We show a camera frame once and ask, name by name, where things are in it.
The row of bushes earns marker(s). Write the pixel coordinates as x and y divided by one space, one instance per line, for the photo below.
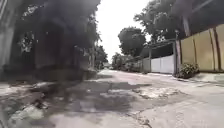
121 61

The round dark tree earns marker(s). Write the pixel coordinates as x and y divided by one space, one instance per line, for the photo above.
131 40

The white gate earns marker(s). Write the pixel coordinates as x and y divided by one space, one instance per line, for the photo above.
163 65

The large dark trees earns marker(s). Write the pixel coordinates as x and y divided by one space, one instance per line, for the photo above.
66 20

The tall tree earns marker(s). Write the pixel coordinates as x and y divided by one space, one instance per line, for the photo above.
160 20

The green bush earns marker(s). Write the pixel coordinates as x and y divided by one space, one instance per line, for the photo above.
188 70

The grey concrete road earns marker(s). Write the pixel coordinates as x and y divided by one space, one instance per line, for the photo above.
173 110

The dark roofed building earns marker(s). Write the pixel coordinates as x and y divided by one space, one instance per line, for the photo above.
210 13

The yellow wall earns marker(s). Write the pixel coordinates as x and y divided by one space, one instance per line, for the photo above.
203 50

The grey wall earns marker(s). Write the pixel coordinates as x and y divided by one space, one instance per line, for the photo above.
6 40

